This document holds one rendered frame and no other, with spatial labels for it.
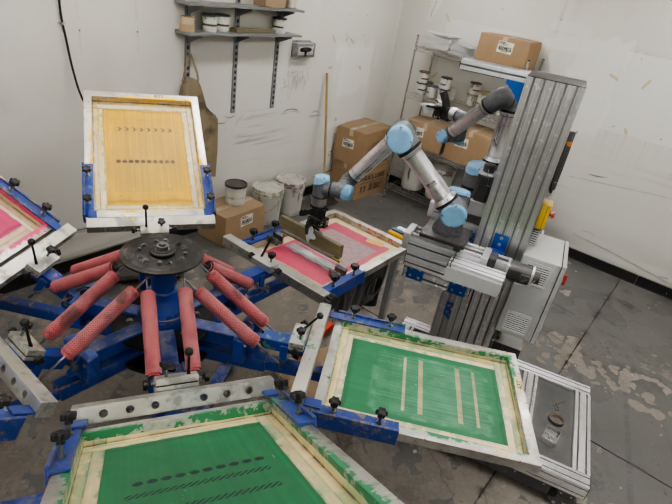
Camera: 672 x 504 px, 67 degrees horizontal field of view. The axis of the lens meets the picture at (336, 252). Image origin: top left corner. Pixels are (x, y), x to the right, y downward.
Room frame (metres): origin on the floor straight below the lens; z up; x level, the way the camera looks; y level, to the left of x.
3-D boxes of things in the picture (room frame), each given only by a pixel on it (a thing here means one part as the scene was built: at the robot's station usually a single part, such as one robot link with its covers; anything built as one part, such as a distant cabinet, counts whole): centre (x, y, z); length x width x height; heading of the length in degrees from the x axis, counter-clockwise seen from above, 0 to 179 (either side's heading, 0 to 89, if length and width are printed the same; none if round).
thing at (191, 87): (4.00, 1.34, 1.06); 0.53 x 0.07 x 1.05; 146
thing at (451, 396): (1.51, -0.27, 1.05); 1.08 x 0.61 x 0.23; 86
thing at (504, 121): (2.86, -0.80, 1.63); 0.15 x 0.12 x 0.55; 134
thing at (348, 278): (2.09, -0.06, 0.98); 0.30 x 0.05 x 0.07; 146
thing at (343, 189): (2.28, 0.02, 1.39); 0.11 x 0.11 x 0.08; 80
